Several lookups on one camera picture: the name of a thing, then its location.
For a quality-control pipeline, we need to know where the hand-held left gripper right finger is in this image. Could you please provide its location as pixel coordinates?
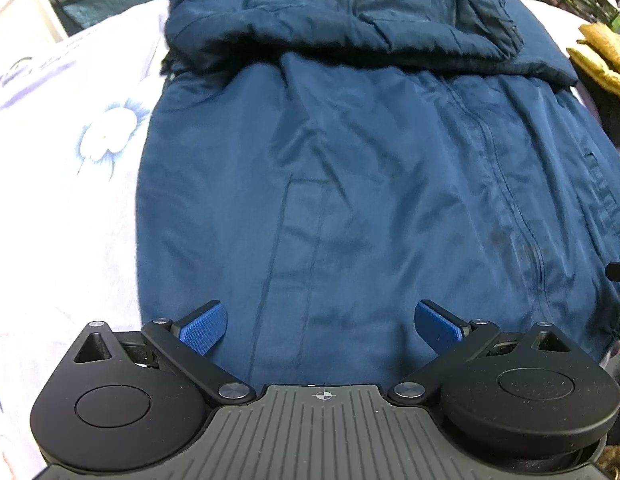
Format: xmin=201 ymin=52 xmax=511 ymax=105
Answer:
xmin=388 ymin=300 xmax=570 ymax=403

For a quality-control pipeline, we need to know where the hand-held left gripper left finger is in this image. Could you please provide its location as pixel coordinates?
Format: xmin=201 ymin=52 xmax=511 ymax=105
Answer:
xmin=72 ymin=300 xmax=257 ymax=404

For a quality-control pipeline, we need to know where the navy blue jacket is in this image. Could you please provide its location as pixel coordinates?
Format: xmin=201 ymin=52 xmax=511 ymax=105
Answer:
xmin=135 ymin=0 xmax=620 ymax=388

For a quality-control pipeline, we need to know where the black cloth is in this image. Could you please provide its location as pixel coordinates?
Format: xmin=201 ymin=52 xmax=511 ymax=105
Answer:
xmin=574 ymin=67 xmax=620 ymax=148

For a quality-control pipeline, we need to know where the floral bedsheet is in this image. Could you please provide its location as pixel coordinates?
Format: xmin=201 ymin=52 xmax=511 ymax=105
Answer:
xmin=0 ymin=0 xmax=620 ymax=480

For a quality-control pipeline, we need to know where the yellow garment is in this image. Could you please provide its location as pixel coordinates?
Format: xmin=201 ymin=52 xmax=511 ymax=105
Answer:
xmin=567 ymin=22 xmax=620 ymax=108

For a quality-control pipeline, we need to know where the white beauty machine with screens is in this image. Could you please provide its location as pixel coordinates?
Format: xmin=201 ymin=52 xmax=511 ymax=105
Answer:
xmin=0 ymin=0 xmax=68 ymax=66

